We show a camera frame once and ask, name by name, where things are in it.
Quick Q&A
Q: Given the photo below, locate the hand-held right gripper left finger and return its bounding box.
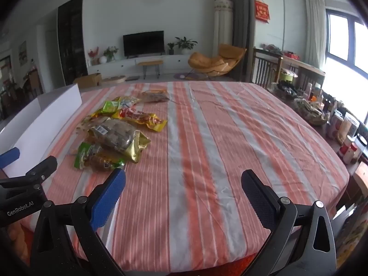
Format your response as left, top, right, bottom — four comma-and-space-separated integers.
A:
30, 168, 127, 276

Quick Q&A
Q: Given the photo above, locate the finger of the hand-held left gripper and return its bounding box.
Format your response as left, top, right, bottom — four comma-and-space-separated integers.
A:
24, 156, 58, 183
0, 147, 20, 169

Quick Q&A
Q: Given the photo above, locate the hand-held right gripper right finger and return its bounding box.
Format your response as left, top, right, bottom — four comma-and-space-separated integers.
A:
241, 169, 337, 276

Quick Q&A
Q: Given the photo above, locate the clear packet of brown slices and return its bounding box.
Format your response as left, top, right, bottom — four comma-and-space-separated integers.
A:
74, 142, 125, 171

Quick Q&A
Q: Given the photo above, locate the yellow-edged clear snack packet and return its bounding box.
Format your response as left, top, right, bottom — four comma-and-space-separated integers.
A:
88, 118, 151, 164

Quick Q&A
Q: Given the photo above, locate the yellow red snack packet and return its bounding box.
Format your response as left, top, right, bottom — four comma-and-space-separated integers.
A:
112, 107, 168, 133

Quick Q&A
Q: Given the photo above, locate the green cracker packet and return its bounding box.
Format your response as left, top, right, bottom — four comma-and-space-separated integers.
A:
101, 101, 121, 115

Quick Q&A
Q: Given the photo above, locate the yellow green barcode snack packet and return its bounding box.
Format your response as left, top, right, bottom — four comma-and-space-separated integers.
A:
113, 96, 141, 109

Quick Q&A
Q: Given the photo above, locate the white board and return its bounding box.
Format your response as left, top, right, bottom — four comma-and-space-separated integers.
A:
0, 83, 82, 179

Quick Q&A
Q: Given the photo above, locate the orange grey striped tablecloth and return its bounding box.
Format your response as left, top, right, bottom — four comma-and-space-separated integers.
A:
20, 81, 350, 272

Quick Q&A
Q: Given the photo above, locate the cardboard box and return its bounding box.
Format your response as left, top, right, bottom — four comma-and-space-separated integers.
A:
73, 73, 102, 88

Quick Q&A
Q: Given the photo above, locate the wicker basket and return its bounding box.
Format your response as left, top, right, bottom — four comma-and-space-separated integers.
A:
293, 99, 330, 126

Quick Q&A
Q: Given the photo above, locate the red white jar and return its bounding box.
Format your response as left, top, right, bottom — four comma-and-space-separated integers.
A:
339, 136, 357, 164

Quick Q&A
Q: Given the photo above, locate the clear orange-top snack packet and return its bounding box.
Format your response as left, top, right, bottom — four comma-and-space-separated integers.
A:
137, 90, 170, 103

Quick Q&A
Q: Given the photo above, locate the round wooden tray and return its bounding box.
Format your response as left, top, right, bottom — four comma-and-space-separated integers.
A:
99, 75, 126, 86

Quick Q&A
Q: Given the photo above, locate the white-lid clear jar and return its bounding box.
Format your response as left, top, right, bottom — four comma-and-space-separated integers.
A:
340, 113, 360, 145

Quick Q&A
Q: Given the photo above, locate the red flower arrangement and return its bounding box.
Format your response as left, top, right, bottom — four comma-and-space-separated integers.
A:
88, 47, 100, 65

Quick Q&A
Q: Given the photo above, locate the green container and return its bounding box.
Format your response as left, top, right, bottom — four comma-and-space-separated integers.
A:
280, 70, 298, 83

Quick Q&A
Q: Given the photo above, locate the dark display cabinet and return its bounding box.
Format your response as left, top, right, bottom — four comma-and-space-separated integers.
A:
57, 0, 88, 86

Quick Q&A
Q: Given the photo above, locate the wooden chair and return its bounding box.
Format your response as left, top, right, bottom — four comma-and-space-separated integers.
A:
250, 47, 284, 86

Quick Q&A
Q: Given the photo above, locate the leafy plant in vase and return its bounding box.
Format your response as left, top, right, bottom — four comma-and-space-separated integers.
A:
103, 46, 119, 62

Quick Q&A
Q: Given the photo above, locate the wooden bench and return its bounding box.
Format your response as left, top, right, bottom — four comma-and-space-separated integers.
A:
136, 60, 163, 79

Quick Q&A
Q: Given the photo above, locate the orange lounge chair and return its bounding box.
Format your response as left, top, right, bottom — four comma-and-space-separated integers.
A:
188, 44, 247, 78

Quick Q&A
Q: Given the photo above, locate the white television cabinet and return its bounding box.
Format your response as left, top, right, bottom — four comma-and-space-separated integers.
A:
87, 54, 202, 76

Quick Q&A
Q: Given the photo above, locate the black television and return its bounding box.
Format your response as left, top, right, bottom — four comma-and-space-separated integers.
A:
123, 31, 165, 57

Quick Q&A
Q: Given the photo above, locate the large potted plant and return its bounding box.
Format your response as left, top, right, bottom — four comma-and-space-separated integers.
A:
175, 37, 198, 55

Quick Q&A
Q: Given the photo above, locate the covered standing air conditioner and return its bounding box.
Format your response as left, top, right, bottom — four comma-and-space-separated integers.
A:
214, 0, 234, 61

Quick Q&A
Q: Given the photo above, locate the white curtain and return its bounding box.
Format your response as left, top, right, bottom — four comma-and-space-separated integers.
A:
305, 0, 327, 69

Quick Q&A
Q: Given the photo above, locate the grey curtain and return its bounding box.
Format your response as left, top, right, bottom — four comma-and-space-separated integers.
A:
227, 0, 256, 81

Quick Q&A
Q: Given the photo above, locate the window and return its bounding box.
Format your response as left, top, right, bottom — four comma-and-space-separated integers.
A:
325, 9, 368, 81

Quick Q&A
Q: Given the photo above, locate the red wall hanging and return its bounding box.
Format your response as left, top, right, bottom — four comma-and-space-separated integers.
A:
254, 0, 271, 23

